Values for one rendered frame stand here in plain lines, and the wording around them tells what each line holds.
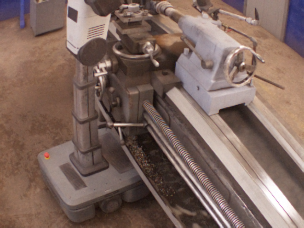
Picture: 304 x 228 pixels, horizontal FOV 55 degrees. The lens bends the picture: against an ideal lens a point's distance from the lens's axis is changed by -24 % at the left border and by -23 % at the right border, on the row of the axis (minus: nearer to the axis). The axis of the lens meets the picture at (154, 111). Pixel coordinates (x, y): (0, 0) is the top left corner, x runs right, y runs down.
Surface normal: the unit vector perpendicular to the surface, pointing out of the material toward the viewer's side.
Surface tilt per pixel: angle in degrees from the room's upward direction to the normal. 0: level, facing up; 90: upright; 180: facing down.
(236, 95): 90
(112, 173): 0
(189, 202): 0
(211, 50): 76
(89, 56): 90
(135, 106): 90
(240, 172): 36
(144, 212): 0
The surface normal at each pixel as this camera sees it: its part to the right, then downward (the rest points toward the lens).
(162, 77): 0.08, -0.80
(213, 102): 0.43, 0.57
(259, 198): -0.46, -0.53
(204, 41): -0.88, 0.09
